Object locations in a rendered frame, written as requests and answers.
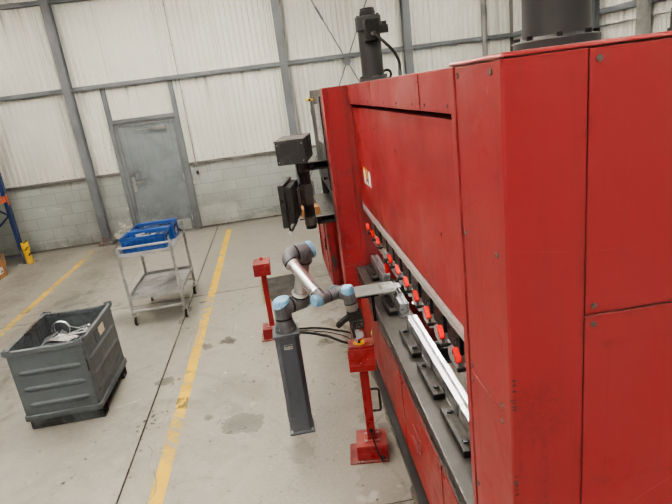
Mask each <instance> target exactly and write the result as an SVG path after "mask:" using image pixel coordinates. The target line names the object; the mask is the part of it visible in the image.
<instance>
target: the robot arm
mask: <svg viewBox="0 0 672 504"><path fill-rule="evenodd" d="M316 255H317V252H316V248H315V246H314V244H313V243H312V242H311V241H308V240H307V241H303V242H300V243H297V244H294V245H290V246H288V247H287V248H285V250H284V251H283V254H282V262H283V265H284V266H285V268H286V269H287V270H289V271H291V272H292V274H293V275H294V276H295V283H294V289H293V290H292V292H291V296H287V295H283V296H279V297H277V298H275V299H274V300H273V310H274V315H275V327H274V331H275V333H276V334H278V335H287V334H291V333H293V332H295V331H296V329H297V326H296V323H295V322H294V320H293V318H292V313H294V312H297V311H299V310H302V309H305V308H307V307H309V306H310V304H311V303H312V305H313V306H314V307H320V306H323V305H324V304H327V303H329V302H332V301H335V300H337V299H341V300H343V301H344V306H345V310H346V312H347V314H346V315H345V316H344V317H343V318H341V319H340V320H339V321H338V322H337V323H336V326H337V327H338V328H340V327H342V326H343V325H344V324H345V323H346V322H348V321H349V322H350V328H351V330H352V334H353V337H354V340H355V342H356V343H358V339H360V338H362V337H363V336H364V335H363V331H360V330H359V329H364V328H365V327H363V326H364V319H363V316H362V312H361V308H358V305H357V300H356V296H355V290H354V288H353V285H351V284H345V285H343V286H339V285H332V286H331V287H330V288H329V289H328V290H325V291H323V290H322V289H321V288H320V287H319V285H318V284H317V283H316V282H315V281H314V279H313V278H312V277H311V276H310V275H309V273H308V272H309V265H310V264H311V263H312V258H313V257H315V256H316Z"/></svg>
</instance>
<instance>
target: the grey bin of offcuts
mask: <svg viewBox="0 0 672 504"><path fill-rule="evenodd" d="M111 307H112V303H111V301H108V302H104V303H103V304H102V305H99V306H94V307H88V308H82V309H76V310H68V311H61V312H53V313H51V311H49V312H43V313H42V314H41V315H40V317H39V318H38V319H37V320H36V321H35V322H34V323H33V324H32V325H31V326H30V327H29V328H28V329H26V330H25V331H24V332H23V333H22V334H21V335H20V336H19V337H18V338H17V339H16V340H15V341H14V342H13V343H12V344H11V345H10V346H9V347H8V348H7V349H6V350H5V349H4V350H3V351H2V352H0V354H1V357H2V358H6V360H7V363H8V365H9V368H10V371H11V374H12V377H13V380H14V382H15V385H16V388H17V391H18V394H19V397H20V399H21V402H22V405H23V408H24V411H25V414H26V415H25V420H26V422H31V425H32V428H33V430H34V429H39V428H45V427H50V426H56V425H61V424H67V423H72V422H78V421H84V420H89V419H95V418H100V417H106V415H107V413H108V411H109V407H108V404H107V399H108V397H109V395H110V393H111V392H112V390H113V388H114V386H115V384H116V382H117V380H120V379H125V377H126V375H127V370H126V367H125V365H126V363H127V360H126V358H125V357H124V356H123V352H122V348H121V345H120V341H119V338H118V334H117V330H116V327H115V323H114V319H113V316H112V312H111V309H110V308H111Z"/></svg>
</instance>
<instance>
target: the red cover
mask: <svg viewBox="0 0 672 504"><path fill-rule="evenodd" d="M449 68H452V67H447V68H441V69H435V70H429V71H424V72H418V73H412V74H406V75H401V76H395V77H389V78H383V79H378V80H372V81H366V82H361V83H355V84H349V85H347V91H348V100H349V104H355V105H365V106H375V107H385V108H396V109H406V110H416V111H425V112H436V113H446V114H451V100H450V83H449Z"/></svg>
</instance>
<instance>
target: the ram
mask: <svg viewBox="0 0 672 504"><path fill-rule="evenodd" d="M352 112H353V121H354V130H355V139H356V148H357V157H358V166H359V175H360V184H361V192H362V201H363V204H364V205H365V206H366V207H367V208H368V210H369V211H370V212H371V213H372V215H373V216H374V217H375V218H376V220H377V221H378V222H379V223H380V225H381V226H382V227H383V228H384V230H385V231H386V232H387V233H388V235H389V236H390V237H391V238H392V239H393V241H394V242H395V243H396V244H397V246H398V247H399V248H400V249H401V251H402V252H403V253H404V254H405V256H406V257H407V258H408V259H409V261H410V262H411V263H412V264H413V265H414V267H415V268H416V269H417V270H418V272H419V273H420V274H421V275H422V277H423V278H424V279H425V280H426V282H427V283H428V284H429V285H430V287H431V288H432V289H433V290H434V291H435V293H436V294H437V295H438V296H439V298H440V299H441V300H442V301H443V303H444V304H445V305H446V306H447V308H448V309H449V310H450V311H451V313H452V314H453V315H454V316H455V317H456V319H457V320H458V321H459V322H460V324H461V325H462V326H463V309H462V291H461V274H460V257H459V239H458V222H457V205H456V187H455V170H454V153H453V135H452V118H451V114H445V113H435V112H424V111H414V110H404V109H394V108H384V107H374V106H364V105H361V106H353V107H352ZM363 167H364V168H365V174H366V170H367V176H368V171H369V172H370V178H371V188H372V189H371V188H370V187H369V186H368V185H369V177H368V179H367V176H366V183H367V181H368V185H367V184H366V183H365V180H364V171H363ZM363 210H364V211H365V212H366V214H367V215H368V216H369V218H370V219H371V220H372V222H373V223H374V224H375V226H376V227H377V228H378V229H379V231H380V232H381V233H382V235H383V236H384V237H385V239H386V240H387V241H388V243H389V244H390V245H391V247H392V248H393V249H394V250H395V252H396V253H397V254H398V256H399V257H400V258H401V260H402V261H403V262H404V264H405V265H406V266H407V268H408V269H409V270H410V271H411V273H412V274H413V275H414V277H415V278H416V279H417V281H418V282H419V283H420V285H421V286H422V287H423V288H424V290H425V291H426V292H427V294H428V295H429V296H430V298H431V299H432V300H433V302H434V303H435V304H436V306H437V307H438V308H439V309H440V311H441V312H442V313H443V315H444V316H445V317H446V319H447V320H448V321H449V323H450V324H451V325H452V327H453V328H454V329H455V330H456V332H457V333H458V334H459V336H460V337H461V338H462V340H463V341H464V335H463V333H462V332H461V331H460V330H459V328H458V327H457V326H456V324H455V323H454V322H453V321H452V319H451V318H450V317H449V316H448V314H447V313H446V312H445V310H444V309H443V308H442V307H441V305H440V304H439V303H438V301H437V300H436V299H435V298H434V296H433V295H432V294H431V293H430V291H429V290H428V289H427V287H426V286H425V285H424V284H423V282H422V281H421V280H420V278H419V277H418V276H417V275H416V273H415V272H414V271H413V270H412V268H411V267H410V266H409V264H408V263H407V262H406V261H405V259H404V258H403V257H402V255H401V254H400V253H399V252H398V250H397V249H396V248H395V247H394V245H393V244H392V243H391V241H390V240H389V239H388V238H387V236H386V235H385V234H384V232H383V231H382V230H381V229H380V227H379V226H378V225H377V224H376V222H375V221H374V220H373V218H372V217H371V216H370V215H369V213H368V212H367V211H366V209H365V208H364V207H363ZM463 327H464V326H463Z"/></svg>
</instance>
